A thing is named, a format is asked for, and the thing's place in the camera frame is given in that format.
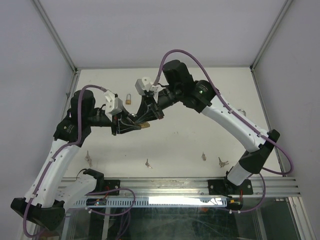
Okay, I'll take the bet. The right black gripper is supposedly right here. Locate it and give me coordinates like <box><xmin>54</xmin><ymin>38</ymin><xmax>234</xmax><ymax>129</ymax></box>
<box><xmin>133</xmin><ymin>86</ymin><xmax>182</xmax><ymax>125</ymax></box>

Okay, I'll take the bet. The large brass padlock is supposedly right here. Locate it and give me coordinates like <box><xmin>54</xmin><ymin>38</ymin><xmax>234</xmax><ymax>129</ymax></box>
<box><xmin>237</xmin><ymin>109</ymin><xmax>247</xmax><ymax>116</ymax></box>
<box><xmin>128</xmin><ymin>113</ymin><xmax>150</xmax><ymax>129</ymax></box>

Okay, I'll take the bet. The silver key set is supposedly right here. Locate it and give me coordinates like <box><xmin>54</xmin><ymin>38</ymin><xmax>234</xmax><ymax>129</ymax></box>
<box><xmin>201</xmin><ymin>152</ymin><xmax>207</xmax><ymax>162</ymax></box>
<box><xmin>218</xmin><ymin>157</ymin><xmax>229</xmax><ymax>168</ymax></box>
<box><xmin>145</xmin><ymin>159</ymin><xmax>153</xmax><ymax>169</ymax></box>
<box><xmin>84</xmin><ymin>151</ymin><xmax>93</xmax><ymax>168</ymax></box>

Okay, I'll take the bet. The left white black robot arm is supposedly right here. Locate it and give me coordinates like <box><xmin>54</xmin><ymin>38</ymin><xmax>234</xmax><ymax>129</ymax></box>
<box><xmin>10</xmin><ymin>87</ymin><xmax>128</xmax><ymax>231</ymax></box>

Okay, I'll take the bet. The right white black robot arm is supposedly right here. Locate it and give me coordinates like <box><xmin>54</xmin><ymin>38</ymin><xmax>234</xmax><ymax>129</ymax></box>
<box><xmin>135</xmin><ymin>60</ymin><xmax>280</xmax><ymax>194</ymax></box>

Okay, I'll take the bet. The small brass padlock left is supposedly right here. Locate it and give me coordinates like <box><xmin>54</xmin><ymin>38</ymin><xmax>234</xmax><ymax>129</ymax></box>
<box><xmin>125</xmin><ymin>93</ymin><xmax>132</xmax><ymax>105</ymax></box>

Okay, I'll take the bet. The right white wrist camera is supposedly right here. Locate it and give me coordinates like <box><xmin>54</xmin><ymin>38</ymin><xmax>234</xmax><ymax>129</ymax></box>
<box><xmin>135</xmin><ymin>77</ymin><xmax>159</xmax><ymax>96</ymax></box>

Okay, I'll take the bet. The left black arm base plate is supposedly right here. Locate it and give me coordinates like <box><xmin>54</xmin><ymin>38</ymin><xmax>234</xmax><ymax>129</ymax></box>
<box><xmin>91</xmin><ymin>179</ymin><xmax>121</xmax><ymax>196</ymax></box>

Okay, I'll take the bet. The aluminium front rail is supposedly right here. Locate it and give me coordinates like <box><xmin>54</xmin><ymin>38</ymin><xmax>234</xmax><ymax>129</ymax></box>
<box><xmin>57</xmin><ymin>176</ymin><xmax>300</xmax><ymax>200</ymax></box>

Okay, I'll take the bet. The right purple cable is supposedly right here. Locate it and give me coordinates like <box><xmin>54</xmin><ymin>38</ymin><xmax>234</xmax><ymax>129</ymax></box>
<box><xmin>152</xmin><ymin>49</ymin><xmax>295</xmax><ymax>215</ymax></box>

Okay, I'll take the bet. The purple cable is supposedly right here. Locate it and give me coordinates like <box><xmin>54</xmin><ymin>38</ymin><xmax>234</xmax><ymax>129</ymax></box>
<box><xmin>22</xmin><ymin>84</ymin><xmax>137</xmax><ymax>238</ymax></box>
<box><xmin>152</xmin><ymin>49</ymin><xmax>295</xmax><ymax>215</ymax></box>

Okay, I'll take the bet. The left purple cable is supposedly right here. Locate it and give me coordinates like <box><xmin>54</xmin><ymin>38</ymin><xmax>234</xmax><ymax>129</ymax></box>
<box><xmin>22</xmin><ymin>84</ymin><xmax>137</xmax><ymax>238</ymax></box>

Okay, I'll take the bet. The slotted grey cable duct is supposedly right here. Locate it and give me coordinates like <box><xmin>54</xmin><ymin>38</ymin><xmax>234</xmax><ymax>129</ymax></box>
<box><xmin>72</xmin><ymin>196</ymin><xmax>227</xmax><ymax>208</ymax></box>

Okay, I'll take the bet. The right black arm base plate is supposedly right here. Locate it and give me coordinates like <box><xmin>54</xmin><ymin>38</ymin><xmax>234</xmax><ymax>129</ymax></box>
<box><xmin>207</xmin><ymin>178</ymin><xmax>254</xmax><ymax>197</ymax></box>

